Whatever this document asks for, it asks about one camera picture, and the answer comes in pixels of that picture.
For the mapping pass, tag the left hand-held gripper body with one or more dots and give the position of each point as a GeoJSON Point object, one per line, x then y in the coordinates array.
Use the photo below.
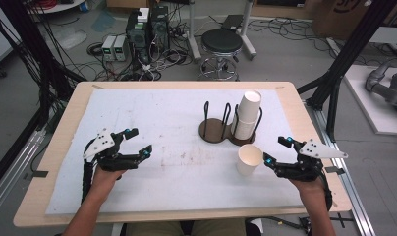
{"type": "Point", "coordinates": [113, 160]}

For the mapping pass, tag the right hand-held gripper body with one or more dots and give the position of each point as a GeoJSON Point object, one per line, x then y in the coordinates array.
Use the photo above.
{"type": "Point", "coordinates": [304, 168]}

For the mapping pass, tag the white disposable paper cup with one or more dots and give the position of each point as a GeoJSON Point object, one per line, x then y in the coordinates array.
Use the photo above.
{"type": "Point", "coordinates": [249, 160]}

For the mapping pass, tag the stack of white cups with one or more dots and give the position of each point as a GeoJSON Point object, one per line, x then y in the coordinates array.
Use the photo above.
{"type": "Point", "coordinates": [247, 114]}

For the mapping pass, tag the person's right hand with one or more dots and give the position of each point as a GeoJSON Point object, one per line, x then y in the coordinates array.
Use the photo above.
{"type": "Point", "coordinates": [311, 190]}

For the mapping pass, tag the person's left hand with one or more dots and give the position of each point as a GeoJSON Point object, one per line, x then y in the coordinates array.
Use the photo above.
{"type": "Point", "coordinates": [104, 182]}

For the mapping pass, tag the white table mat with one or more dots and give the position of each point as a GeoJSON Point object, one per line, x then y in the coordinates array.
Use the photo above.
{"type": "Point", "coordinates": [173, 183]}

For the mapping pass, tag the person's tan trousers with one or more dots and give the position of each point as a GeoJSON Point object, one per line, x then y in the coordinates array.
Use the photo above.
{"type": "Point", "coordinates": [154, 229]}

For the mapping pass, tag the white floor platform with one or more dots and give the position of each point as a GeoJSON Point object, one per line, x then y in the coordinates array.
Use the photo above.
{"type": "Point", "coordinates": [367, 111]}

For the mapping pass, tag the grey bench power supply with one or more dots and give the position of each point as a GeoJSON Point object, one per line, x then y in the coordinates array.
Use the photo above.
{"type": "Point", "coordinates": [108, 48]}
{"type": "Point", "coordinates": [121, 48]}

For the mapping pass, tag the black computer tower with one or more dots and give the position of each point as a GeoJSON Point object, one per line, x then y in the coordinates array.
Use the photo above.
{"type": "Point", "coordinates": [159, 28]}
{"type": "Point", "coordinates": [137, 39]}

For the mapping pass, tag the white stand leg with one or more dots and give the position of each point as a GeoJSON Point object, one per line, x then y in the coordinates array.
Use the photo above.
{"type": "Point", "coordinates": [193, 32]}
{"type": "Point", "coordinates": [247, 36]}

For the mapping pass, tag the black round stool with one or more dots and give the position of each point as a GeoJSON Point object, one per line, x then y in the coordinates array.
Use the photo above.
{"type": "Point", "coordinates": [221, 41]}

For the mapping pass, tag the black flat device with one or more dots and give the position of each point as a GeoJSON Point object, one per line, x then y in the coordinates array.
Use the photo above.
{"type": "Point", "coordinates": [232, 22]}

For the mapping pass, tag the brown cardboard box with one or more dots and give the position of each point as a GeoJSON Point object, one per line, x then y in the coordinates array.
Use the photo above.
{"type": "Point", "coordinates": [337, 16]}

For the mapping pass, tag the aluminium floor rail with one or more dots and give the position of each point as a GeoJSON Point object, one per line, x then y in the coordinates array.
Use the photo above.
{"type": "Point", "coordinates": [13, 173]}
{"type": "Point", "coordinates": [347, 183]}

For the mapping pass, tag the black metal frame stand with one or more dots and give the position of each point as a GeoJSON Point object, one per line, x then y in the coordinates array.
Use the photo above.
{"type": "Point", "coordinates": [39, 65]}
{"type": "Point", "coordinates": [344, 62]}

